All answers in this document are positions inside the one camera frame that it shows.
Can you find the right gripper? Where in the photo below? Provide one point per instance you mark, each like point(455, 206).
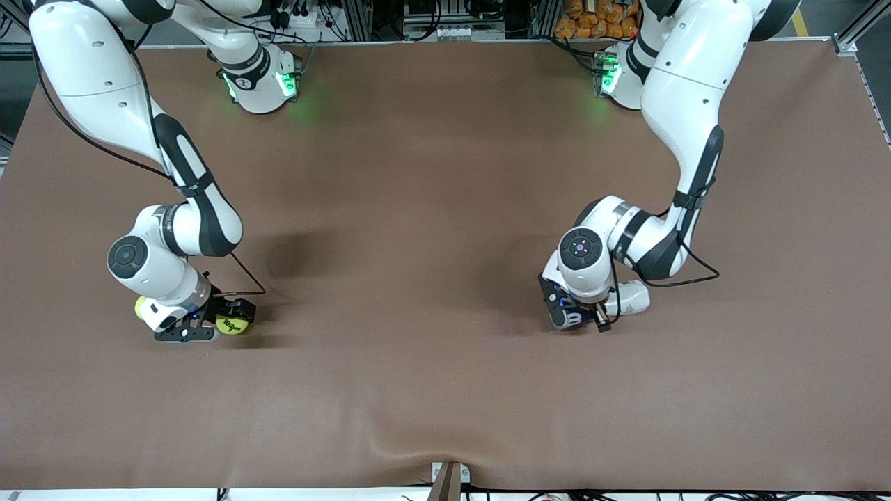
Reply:
point(221, 305)

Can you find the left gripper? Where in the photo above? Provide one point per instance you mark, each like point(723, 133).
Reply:
point(600, 317)

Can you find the yellow Wilson tennis ball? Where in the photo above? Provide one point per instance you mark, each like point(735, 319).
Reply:
point(233, 325)
point(140, 307)

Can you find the white blue tennis ball can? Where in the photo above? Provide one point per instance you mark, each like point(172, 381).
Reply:
point(633, 298)

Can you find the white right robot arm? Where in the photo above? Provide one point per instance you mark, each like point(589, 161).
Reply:
point(97, 62)

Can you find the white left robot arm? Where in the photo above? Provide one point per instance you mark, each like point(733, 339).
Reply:
point(686, 76)

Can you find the brown table cover mat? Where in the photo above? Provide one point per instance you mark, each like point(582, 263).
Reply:
point(445, 209)

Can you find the white power strip with plugs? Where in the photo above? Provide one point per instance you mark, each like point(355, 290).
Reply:
point(296, 21)

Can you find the orange packaged goods pile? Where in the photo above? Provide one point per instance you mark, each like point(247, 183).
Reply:
point(592, 24)

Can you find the white terminal block row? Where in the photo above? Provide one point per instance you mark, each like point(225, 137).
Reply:
point(452, 32)

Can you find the aluminium frame rail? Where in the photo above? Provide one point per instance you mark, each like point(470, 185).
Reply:
point(450, 480)

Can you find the aluminium table side rail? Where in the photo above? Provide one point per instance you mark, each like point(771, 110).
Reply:
point(873, 97)

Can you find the aluminium corner frame profile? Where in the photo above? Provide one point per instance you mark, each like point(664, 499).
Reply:
point(846, 45)

